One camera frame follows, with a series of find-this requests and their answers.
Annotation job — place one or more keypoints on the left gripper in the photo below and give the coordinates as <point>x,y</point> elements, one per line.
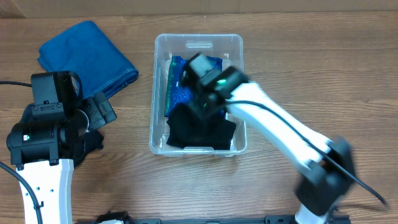
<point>89,104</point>

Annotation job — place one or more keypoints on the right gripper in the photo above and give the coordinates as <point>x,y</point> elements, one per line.
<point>202,112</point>

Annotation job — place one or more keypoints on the black cloth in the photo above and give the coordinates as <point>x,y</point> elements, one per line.
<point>93,139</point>
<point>188,131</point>

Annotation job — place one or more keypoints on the blue sequin garment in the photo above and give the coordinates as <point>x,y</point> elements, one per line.
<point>175,92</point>

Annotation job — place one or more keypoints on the blue denim towel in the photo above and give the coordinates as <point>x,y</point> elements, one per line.
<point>87,51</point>

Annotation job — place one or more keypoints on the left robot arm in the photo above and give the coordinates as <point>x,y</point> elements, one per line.
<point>54,135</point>

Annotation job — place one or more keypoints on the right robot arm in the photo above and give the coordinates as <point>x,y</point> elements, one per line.
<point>326,166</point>

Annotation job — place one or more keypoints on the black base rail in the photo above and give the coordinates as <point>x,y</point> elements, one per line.
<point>124,217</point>

